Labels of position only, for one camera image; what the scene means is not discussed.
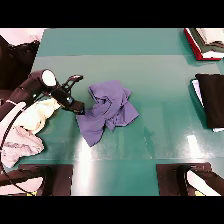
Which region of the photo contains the dark green garment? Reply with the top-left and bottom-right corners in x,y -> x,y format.
187,28 -> 224,55

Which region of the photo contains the red garment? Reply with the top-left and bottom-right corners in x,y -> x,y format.
182,28 -> 224,62

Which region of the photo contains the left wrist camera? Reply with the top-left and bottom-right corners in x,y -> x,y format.
60,74 -> 85,94

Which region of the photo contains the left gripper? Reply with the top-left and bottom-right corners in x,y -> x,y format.
50,85 -> 86,116

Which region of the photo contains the black garment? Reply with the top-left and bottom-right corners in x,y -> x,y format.
0,34 -> 41,91
194,72 -> 224,130

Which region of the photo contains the pale pink garment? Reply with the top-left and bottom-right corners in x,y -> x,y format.
0,125 -> 45,169

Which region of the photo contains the purple T-shirt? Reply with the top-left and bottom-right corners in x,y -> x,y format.
75,79 -> 140,148

